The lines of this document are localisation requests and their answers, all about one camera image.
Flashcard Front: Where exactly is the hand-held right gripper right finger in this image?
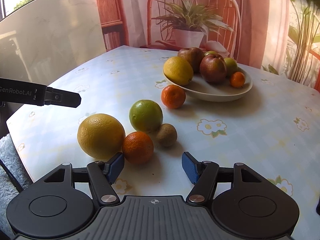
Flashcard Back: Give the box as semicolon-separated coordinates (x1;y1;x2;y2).
182;152;264;204

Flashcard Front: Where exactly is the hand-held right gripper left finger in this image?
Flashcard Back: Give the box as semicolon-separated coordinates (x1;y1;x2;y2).
44;152;125;204

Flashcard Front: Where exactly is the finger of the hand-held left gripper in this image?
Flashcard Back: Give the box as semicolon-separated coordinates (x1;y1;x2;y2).
45;87;82;108

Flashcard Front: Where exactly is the orange tangerine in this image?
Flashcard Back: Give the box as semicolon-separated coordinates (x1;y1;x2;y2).
230;71;246;88
161;84;187;109
122;131;154;165

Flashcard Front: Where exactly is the large yellow orange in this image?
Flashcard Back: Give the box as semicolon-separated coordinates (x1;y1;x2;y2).
77;113;126;160

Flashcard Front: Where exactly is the brown kiwi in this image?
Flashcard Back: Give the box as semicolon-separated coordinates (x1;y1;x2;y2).
156;123;178;147

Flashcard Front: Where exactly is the beige round plate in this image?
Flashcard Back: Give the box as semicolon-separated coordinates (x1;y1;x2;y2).
162;65;253;102

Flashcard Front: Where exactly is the yellow lemon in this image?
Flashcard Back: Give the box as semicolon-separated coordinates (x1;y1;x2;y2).
163;56;194;86

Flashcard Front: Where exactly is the large red apple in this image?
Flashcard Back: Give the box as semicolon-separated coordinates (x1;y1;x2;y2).
199;54;227;85

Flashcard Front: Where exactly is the yellowish green apple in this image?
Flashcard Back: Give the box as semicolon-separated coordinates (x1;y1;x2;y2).
223;57;238;78

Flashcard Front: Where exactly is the dark red apple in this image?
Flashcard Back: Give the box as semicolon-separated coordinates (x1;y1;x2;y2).
177;47;205;73

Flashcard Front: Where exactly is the floral light blue tablecloth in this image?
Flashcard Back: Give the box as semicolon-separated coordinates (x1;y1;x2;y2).
6;45;320;240

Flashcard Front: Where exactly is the fluffy white blanket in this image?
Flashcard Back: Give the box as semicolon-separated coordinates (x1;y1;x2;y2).
0;134;34;240

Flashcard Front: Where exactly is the beige marble panel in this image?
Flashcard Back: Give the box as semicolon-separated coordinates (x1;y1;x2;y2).
0;0;105;130

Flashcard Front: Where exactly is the printed room scene backdrop cloth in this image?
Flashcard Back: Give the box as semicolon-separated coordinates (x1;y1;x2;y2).
93;0;320;93

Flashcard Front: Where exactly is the black cable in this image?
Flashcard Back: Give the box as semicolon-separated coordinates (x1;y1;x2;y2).
0;158;23;194

